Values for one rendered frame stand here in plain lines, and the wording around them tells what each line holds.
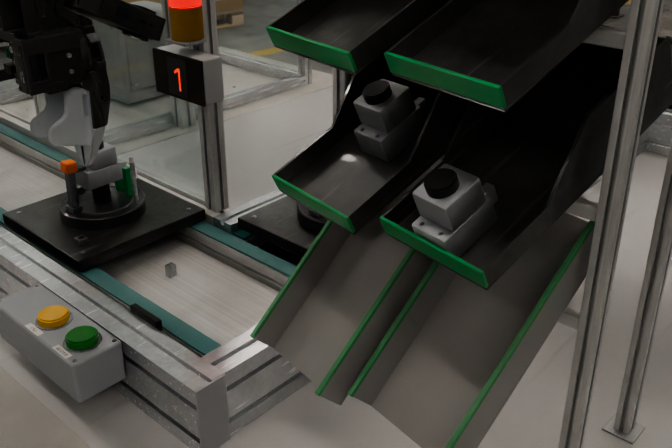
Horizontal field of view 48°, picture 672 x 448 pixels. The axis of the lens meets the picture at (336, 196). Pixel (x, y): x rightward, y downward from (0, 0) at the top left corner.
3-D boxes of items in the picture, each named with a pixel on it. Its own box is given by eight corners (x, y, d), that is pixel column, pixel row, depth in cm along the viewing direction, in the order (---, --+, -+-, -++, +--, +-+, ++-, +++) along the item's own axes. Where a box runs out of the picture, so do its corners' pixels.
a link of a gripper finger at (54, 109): (31, 169, 80) (16, 84, 76) (82, 153, 84) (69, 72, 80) (46, 177, 78) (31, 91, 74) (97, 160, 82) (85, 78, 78)
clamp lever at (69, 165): (71, 208, 121) (65, 164, 118) (64, 204, 122) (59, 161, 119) (91, 202, 124) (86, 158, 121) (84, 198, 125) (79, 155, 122)
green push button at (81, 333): (77, 360, 94) (75, 347, 93) (61, 347, 96) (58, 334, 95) (106, 346, 96) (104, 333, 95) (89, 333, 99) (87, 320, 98)
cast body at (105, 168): (90, 191, 122) (84, 150, 119) (75, 183, 124) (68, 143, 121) (133, 175, 127) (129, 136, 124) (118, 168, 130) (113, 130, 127)
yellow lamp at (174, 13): (185, 43, 113) (182, 10, 111) (164, 38, 116) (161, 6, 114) (211, 38, 116) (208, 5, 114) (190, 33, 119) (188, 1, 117)
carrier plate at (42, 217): (80, 273, 113) (77, 260, 112) (4, 223, 127) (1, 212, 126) (206, 219, 129) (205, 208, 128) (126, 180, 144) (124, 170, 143)
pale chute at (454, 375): (459, 478, 72) (437, 469, 69) (369, 404, 81) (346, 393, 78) (614, 233, 74) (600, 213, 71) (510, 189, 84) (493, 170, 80)
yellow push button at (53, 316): (49, 337, 98) (46, 325, 97) (33, 325, 100) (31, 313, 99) (76, 324, 100) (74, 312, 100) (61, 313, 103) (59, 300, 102)
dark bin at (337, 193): (354, 236, 74) (328, 181, 69) (279, 191, 83) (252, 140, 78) (535, 73, 83) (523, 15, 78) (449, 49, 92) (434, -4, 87)
